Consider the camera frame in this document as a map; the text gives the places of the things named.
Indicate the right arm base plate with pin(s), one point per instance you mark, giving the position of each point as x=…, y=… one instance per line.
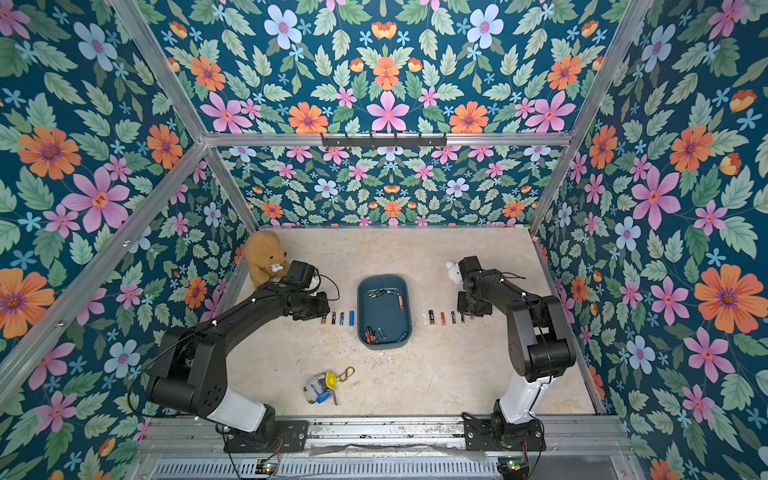
x=495, y=434

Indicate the brown teddy bear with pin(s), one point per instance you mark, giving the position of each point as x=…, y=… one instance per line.
x=265, y=257

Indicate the keychain toy with yellow cap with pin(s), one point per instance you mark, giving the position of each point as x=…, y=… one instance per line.
x=323, y=387

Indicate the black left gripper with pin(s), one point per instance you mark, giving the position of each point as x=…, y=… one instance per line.
x=323, y=307

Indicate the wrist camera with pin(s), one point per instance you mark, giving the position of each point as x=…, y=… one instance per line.
x=469, y=267
x=303, y=276

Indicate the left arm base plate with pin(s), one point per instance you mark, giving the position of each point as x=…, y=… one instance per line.
x=288, y=436

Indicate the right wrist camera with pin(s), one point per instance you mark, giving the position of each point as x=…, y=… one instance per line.
x=469, y=267

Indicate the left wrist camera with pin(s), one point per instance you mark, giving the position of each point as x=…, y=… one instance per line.
x=303, y=276

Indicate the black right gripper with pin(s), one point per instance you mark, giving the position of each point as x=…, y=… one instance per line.
x=473, y=303

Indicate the teal plastic storage box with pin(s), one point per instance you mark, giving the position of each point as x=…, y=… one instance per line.
x=383, y=312

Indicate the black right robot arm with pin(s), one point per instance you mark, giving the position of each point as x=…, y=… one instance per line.
x=539, y=342

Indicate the white plush toy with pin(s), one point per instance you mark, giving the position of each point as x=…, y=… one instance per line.
x=454, y=273

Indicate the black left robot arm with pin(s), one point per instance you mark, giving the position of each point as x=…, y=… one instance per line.
x=190, y=370

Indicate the black hook rail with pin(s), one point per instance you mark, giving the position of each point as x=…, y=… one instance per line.
x=374, y=141

